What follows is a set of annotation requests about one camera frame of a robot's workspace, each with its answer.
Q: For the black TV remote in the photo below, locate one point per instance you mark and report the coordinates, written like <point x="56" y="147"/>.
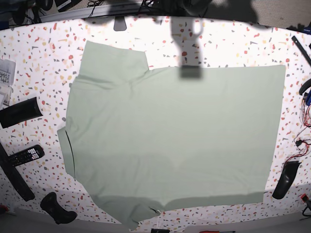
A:
<point x="25" y="156"/>

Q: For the black cylinder speaker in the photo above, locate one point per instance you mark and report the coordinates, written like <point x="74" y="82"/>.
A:
<point x="19" y="112"/>

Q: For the black slim rod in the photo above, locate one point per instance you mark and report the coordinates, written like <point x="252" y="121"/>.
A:
<point x="301" y="49"/>

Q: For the long black bar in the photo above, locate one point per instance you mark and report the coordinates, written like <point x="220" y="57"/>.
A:
<point x="14" y="177"/>

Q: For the light green T-shirt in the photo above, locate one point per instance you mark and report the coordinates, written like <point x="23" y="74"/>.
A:
<point x="144" y="141"/>

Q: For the black curved handle left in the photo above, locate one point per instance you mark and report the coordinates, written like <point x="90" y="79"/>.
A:
<point x="50" y="205"/>

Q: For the black curved handle right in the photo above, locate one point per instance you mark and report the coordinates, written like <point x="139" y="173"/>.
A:
<point x="286" y="179"/>

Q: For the grey monitor stand base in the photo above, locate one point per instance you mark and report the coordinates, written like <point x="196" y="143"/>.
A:
<point x="120" y="24"/>

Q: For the red handled screwdriver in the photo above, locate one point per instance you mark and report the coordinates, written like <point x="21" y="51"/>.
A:
<point x="217" y="231"/>

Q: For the black curved handle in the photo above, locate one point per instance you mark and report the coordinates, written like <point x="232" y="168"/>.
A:
<point x="50" y="205"/>
<point x="286" y="179"/>

